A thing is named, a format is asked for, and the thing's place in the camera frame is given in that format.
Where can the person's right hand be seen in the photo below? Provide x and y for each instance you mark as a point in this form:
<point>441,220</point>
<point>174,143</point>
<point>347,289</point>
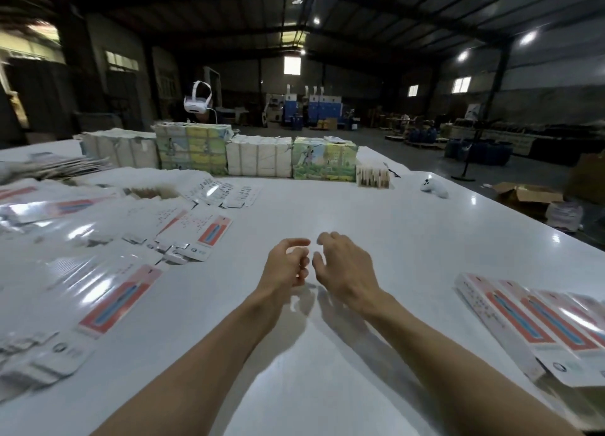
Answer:
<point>350,272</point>

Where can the person's left hand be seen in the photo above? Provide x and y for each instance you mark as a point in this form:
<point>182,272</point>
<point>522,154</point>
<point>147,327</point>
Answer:
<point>282,272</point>

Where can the pile of carton blanks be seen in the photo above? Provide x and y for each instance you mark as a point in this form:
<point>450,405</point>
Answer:
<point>80,261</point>

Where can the person's right forearm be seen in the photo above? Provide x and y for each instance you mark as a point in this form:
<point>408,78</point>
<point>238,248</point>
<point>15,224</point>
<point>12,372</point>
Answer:
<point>468,374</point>

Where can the person's left forearm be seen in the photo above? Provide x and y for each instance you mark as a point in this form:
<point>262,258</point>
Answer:
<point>194,374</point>

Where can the small beige card stack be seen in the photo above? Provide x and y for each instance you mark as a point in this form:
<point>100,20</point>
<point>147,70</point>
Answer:
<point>372,177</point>

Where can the small black tool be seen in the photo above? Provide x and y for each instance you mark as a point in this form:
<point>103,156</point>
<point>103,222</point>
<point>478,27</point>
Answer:
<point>390,170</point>

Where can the green printed carton bundle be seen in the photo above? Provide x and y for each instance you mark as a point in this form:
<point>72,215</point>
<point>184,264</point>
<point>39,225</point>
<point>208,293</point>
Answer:
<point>324,160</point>

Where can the row of white cartons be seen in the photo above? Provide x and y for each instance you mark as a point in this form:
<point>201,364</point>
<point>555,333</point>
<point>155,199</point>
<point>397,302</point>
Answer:
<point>116,149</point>
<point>260,157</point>

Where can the small white object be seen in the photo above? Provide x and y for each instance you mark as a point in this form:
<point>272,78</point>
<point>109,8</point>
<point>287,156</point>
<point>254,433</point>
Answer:
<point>435,187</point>

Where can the green yellow carton bundle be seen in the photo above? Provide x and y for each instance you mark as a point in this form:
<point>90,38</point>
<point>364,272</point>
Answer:
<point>192,149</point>

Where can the blue machine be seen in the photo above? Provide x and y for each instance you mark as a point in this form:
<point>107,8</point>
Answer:
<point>321,110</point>

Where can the blue bins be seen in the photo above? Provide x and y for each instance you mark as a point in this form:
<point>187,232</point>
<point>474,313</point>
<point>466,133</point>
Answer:
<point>477,152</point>

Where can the black floor stand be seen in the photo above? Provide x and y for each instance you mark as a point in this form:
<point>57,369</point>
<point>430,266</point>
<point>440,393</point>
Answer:
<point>477,143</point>

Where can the white headset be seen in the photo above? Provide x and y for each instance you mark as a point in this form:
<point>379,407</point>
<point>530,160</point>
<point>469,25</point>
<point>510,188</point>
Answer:
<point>198,100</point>

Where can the open cardboard box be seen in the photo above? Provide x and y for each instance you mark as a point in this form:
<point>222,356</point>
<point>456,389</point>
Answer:
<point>527,199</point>

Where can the square bright window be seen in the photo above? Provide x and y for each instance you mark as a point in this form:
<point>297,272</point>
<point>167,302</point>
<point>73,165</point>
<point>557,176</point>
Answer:
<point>292,65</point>

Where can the white plastic bags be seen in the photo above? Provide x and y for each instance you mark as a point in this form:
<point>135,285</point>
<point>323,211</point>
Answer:
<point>565,216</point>

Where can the grey crate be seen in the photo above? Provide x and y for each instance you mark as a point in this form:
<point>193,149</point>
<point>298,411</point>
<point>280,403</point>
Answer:
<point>97,123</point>

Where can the tall cardboard box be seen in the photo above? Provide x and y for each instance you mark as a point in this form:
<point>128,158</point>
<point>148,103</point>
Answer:
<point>588,178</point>

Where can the pile of grey flat sheets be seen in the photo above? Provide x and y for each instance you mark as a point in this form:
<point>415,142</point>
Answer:
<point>47,168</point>

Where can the dark grey cabinet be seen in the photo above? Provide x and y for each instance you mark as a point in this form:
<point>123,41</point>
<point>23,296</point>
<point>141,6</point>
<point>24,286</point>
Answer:
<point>43,98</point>

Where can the small wall window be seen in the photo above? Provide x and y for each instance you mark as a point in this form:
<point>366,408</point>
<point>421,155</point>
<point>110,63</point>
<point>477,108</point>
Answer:
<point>413,90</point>

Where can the double wall window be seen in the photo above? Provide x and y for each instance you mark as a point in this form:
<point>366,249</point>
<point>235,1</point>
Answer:
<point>460,85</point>

